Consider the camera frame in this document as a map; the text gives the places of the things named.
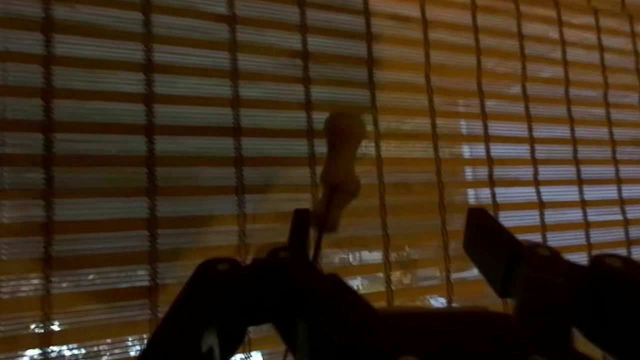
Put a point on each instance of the brown bamboo roll-up blind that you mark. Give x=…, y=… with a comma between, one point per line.
x=141, y=137

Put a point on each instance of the wooden blind cord tassel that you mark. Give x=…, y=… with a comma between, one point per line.
x=340, y=184

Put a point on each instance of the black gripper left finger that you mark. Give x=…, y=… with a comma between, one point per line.
x=319, y=316

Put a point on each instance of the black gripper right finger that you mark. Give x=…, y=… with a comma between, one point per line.
x=555, y=296

